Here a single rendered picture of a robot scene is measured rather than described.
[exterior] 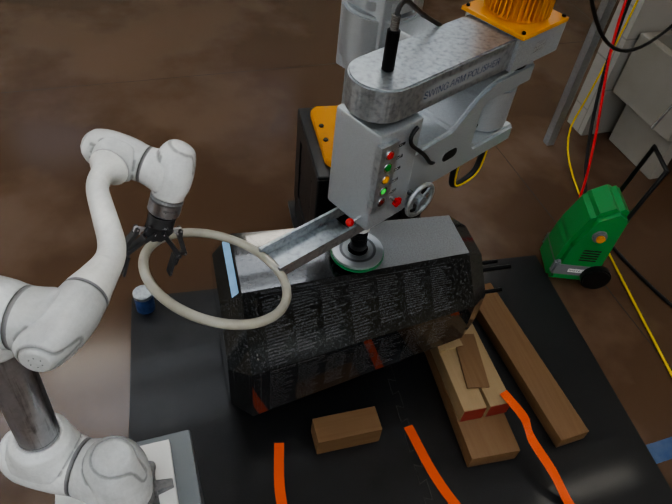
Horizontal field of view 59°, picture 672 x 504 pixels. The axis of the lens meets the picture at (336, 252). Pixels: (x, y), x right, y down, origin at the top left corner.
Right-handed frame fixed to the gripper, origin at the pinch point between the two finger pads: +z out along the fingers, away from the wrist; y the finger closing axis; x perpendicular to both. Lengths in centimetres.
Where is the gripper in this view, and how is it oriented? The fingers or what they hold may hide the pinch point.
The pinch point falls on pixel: (147, 270)
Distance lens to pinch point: 183.2
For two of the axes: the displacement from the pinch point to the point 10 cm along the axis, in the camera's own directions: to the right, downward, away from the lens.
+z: -3.6, 8.0, 4.7
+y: 8.0, 0.0, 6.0
